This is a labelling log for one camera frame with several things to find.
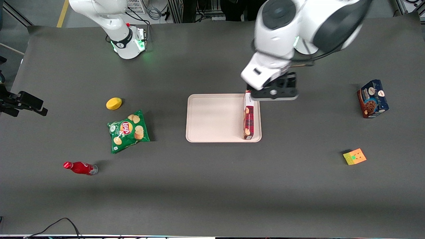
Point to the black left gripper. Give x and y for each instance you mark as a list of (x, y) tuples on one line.
[(288, 80)]

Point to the red plaid cookie box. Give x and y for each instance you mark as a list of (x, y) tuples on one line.
[(248, 122)]

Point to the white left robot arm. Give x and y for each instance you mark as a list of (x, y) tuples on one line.
[(282, 33)]

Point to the white plastic tray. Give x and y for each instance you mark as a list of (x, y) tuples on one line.
[(215, 118)]

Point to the white perforated box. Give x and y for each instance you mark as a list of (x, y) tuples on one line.
[(135, 6)]

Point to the yellow puzzle cube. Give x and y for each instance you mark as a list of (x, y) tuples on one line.
[(354, 157)]

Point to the dark grey table mat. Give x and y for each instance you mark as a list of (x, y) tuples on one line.
[(206, 186)]

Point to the green chips bag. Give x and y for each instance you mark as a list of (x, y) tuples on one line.
[(128, 131)]

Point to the yellow lemon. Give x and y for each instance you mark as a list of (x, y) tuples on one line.
[(114, 103)]

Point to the red cola bottle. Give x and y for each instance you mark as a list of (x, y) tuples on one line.
[(79, 168)]

